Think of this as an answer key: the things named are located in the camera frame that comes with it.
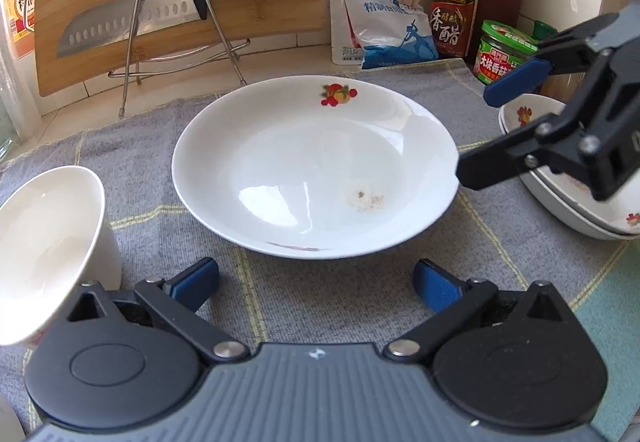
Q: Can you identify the white plate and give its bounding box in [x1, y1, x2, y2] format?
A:
[498, 94, 639, 235]
[520, 173, 639, 241]
[171, 75, 459, 259]

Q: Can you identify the white floral bowl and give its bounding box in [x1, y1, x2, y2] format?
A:
[1, 166, 122, 349]

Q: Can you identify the green cap small jar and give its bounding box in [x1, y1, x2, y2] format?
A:
[532, 20, 559, 42]

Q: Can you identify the green lid sauce jar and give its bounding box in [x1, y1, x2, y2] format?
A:
[473, 20, 538, 85]

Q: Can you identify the white blue salt bag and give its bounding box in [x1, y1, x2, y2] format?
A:
[343, 0, 438, 70]

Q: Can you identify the metal wire rack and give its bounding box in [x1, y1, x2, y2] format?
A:
[107, 0, 252, 119]

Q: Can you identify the santoku knife black handle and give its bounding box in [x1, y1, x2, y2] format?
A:
[56, 0, 208, 58]

